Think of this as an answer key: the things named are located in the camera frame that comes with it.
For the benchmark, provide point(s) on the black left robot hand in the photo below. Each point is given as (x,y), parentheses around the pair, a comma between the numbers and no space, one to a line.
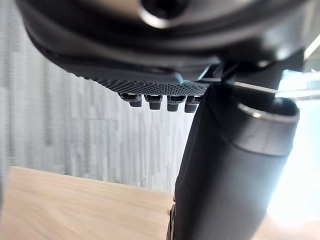
(225,162)

